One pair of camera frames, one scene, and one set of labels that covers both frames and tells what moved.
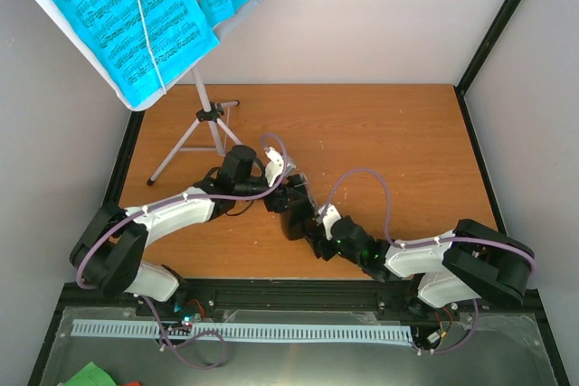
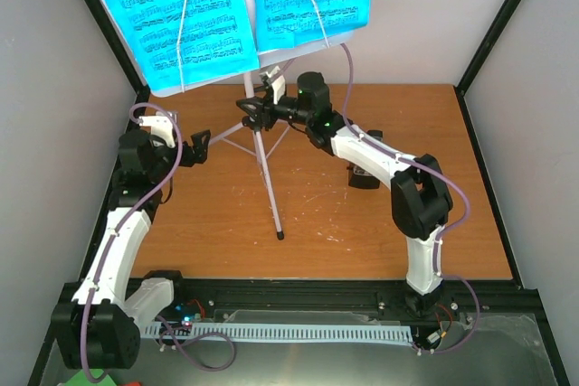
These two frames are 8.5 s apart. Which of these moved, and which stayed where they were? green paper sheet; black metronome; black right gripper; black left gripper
Moved: black metronome; black left gripper; black right gripper
Stayed: green paper sheet
